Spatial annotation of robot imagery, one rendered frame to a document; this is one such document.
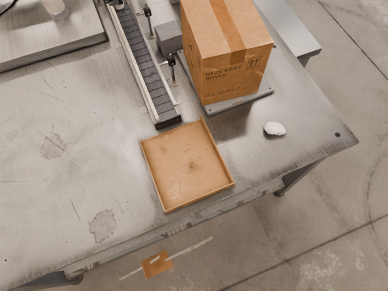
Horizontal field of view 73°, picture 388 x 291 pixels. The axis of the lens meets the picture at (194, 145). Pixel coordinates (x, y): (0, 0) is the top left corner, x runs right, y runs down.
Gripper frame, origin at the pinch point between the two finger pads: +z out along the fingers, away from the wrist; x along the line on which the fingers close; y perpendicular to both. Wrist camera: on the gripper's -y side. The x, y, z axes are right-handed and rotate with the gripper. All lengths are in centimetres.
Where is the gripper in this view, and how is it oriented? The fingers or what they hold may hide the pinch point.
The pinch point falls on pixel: (119, 1)
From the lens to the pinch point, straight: 142.3
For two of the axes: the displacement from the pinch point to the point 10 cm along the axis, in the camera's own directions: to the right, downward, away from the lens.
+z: -1.7, -0.5, 9.8
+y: -9.3, 3.5, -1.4
